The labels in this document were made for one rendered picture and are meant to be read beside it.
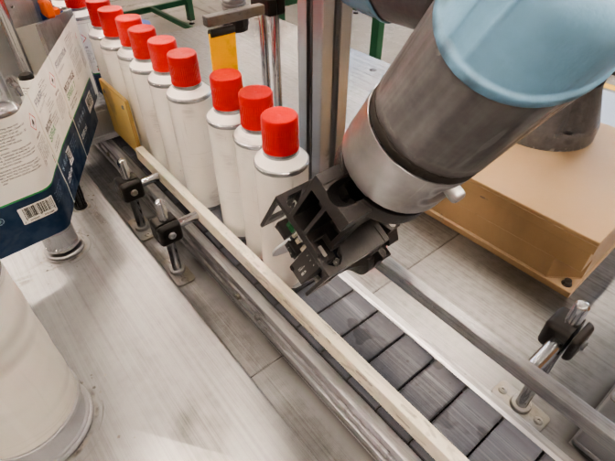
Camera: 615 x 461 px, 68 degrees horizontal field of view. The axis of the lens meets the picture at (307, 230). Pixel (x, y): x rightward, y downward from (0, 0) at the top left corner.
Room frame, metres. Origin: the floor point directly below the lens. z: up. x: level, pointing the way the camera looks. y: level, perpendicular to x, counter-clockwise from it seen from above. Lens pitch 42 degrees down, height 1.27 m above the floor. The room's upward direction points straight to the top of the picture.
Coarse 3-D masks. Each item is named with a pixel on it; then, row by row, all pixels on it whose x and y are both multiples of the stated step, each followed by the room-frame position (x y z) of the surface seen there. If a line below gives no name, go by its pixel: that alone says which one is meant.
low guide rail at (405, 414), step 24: (240, 240) 0.39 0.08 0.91; (264, 264) 0.35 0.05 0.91; (288, 288) 0.31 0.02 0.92; (312, 312) 0.28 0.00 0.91; (336, 336) 0.25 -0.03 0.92; (360, 360) 0.23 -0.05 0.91; (384, 384) 0.20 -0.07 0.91; (384, 408) 0.19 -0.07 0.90; (408, 408) 0.18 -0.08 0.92; (408, 432) 0.17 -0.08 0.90; (432, 432) 0.16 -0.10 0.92; (432, 456) 0.15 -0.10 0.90; (456, 456) 0.14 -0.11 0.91
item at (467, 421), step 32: (256, 288) 0.36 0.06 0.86; (320, 288) 0.34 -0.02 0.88; (352, 288) 0.34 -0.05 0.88; (288, 320) 0.30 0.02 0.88; (352, 320) 0.30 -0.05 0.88; (384, 320) 0.30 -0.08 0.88; (320, 352) 0.26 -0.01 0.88; (384, 352) 0.26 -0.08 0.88; (416, 352) 0.26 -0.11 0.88; (352, 384) 0.22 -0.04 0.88; (416, 384) 0.22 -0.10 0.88; (448, 384) 0.22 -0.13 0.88; (384, 416) 0.19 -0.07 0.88; (448, 416) 0.19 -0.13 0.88; (480, 416) 0.19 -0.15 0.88; (416, 448) 0.16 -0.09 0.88; (480, 448) 0.16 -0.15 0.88; (512, 448) 0.16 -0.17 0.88
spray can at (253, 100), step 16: (240, 96) 0.40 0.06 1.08; (256, 96) 0.40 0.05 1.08; (272, 96) 0.40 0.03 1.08; (240, 112) 0.40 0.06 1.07; (256, 112) 0.39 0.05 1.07; (240, 128) 0.40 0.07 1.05; (256, 128) 0.39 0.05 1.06; (240, 144) 0.39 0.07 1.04; (256, 144) 0.38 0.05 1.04; (240, 160) 0.39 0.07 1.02; (240, 176) 0.39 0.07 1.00; (240, 192) 0.40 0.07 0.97; (256, 208) 0.38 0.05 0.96; (256, 224) 0.38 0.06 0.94; (256, 240) 0.38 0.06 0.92
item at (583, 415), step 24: (384, 264) 0.30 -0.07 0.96; (408, 288) 0.28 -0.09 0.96; (432, 312) 0.25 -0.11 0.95; (456, 312) 0.24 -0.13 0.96; (480, 336) 0.22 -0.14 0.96; (504, 360) 0.20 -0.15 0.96; (528, 360) 0.20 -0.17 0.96; (528, 384) 0.18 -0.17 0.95; (552, 384) 0.18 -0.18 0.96; (576, 408) 0.16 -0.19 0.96; (600, 432) 0.14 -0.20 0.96
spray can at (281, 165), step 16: (272, 112) 0.37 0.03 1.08; (288, 112) 0.37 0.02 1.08; (272, 128) 0.35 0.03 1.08; (288, 128) 0.35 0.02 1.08; (272, 144) 0.35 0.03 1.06; (288, 144) 0.35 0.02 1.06; (256, 160) 0.35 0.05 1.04; (272, 160) 0.35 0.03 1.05; (288, 160) 0.35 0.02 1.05; (304, 160) 0.35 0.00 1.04; (256, 176) 0.35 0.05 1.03; (272, 176) 0.34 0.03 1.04; (288, 176) 0.34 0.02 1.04; (304, 176) 0.35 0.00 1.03; (256, 192) 0.36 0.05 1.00; (272, 192) 0.34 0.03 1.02; (272, 224) 0.34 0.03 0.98; (272, 240) 0.34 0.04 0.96; (272, 256) 0.34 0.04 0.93; (288, 256) 0.34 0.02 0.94; (288, 272) 0.34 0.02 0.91
